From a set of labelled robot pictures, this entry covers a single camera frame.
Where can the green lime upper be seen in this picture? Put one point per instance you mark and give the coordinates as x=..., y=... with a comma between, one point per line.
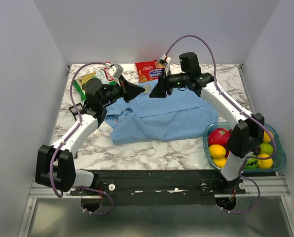
x=266, y=148

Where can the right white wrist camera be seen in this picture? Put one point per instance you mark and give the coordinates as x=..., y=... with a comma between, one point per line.
x=164, y=63

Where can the yellow lemon front right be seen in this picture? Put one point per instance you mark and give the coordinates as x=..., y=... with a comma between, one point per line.
x=264, y=161

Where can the yellow lemon back right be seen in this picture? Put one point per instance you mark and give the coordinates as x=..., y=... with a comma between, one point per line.
x=267, y=137

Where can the dark purple grape bunch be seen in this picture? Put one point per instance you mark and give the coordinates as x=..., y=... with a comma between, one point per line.
x=257, y=151

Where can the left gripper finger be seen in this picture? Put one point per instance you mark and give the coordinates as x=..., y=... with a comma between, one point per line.
x=130, y=87
x=129, y=97

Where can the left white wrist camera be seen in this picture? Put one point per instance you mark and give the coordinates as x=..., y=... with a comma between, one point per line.
x=115, y=72

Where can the red candy bag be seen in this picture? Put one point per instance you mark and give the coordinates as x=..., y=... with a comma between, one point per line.
x=149, y=70

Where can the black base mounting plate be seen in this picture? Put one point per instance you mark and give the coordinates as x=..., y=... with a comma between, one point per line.
x=157, y=187

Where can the yellow lemon upper left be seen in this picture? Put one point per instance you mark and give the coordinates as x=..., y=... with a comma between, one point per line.
x=217, y=151

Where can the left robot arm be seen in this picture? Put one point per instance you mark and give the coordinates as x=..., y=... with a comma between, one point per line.
x=55, y=163

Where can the green lime lower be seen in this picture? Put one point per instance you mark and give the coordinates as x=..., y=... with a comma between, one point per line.
x=251, y=163

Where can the black double frame stand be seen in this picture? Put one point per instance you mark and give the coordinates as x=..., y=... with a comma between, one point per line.
x=75, y=108

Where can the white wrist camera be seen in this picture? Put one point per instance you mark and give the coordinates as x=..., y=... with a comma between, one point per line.
x=115, y=72
x=164, y=63

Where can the teal plastic fruit container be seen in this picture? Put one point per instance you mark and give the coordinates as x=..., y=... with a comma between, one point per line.
x=279, y=159

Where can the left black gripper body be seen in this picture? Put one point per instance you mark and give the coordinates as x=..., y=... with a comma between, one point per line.
x=114, y=92

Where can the green lime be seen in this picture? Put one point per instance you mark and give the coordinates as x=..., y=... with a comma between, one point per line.
x=266, y=148
x=251, y=163

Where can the light blue shirt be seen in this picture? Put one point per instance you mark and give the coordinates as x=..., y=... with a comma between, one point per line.
x=181, y=115

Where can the yellow lemon lower left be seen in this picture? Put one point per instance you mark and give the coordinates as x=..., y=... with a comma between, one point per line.
x=220, y=162

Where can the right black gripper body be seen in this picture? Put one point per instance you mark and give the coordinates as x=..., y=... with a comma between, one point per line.
x=175, y=81

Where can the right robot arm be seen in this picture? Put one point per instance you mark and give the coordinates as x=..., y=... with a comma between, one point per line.
x=247, y=128

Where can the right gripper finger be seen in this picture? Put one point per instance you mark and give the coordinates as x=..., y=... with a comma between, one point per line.
x=159, y=91
x=169, y=90

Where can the yellow lemon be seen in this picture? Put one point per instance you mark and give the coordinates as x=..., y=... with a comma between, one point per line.
x=264, y=161
x=217, y=151
x=267, y=137
x=220, y=162

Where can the red dragon fruit toy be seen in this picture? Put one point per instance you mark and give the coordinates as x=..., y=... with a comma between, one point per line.
x=219, y=136

